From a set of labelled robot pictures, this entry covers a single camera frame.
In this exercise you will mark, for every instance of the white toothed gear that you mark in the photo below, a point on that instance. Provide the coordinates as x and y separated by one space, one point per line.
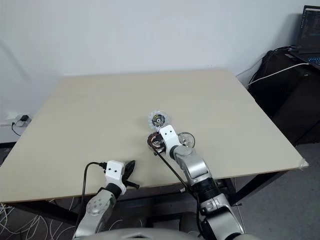
157 120

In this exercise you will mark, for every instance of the large black case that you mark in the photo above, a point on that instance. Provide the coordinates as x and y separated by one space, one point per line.
287 100

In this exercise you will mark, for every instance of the black table frame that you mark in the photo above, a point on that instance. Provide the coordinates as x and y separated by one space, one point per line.
228 188

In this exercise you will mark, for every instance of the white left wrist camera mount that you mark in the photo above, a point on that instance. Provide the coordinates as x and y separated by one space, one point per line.
114 173

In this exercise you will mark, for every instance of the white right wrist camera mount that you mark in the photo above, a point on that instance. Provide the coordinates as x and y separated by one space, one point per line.
169 136

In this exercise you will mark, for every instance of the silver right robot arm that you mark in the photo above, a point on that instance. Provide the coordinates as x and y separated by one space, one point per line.
197 167

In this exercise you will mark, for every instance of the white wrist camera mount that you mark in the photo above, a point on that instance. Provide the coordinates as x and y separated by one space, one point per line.
169 136
114 173

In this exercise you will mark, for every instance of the black laptop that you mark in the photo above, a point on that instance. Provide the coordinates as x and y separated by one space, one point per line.
310 30

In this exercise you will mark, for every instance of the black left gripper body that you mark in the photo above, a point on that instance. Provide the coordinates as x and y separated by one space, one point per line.
128 180

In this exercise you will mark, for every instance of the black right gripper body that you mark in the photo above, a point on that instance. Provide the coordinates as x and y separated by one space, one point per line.
163 148

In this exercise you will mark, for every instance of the white power strip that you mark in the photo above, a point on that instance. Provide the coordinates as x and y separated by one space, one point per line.
10 117

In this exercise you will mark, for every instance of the round silver motor lid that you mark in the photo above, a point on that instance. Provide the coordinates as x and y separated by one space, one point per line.
186 140

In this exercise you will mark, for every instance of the black power adapter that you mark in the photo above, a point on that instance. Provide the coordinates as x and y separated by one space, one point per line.
24 118

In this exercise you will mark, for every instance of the grey robot torso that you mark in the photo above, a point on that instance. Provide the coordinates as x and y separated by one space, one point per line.
135 233

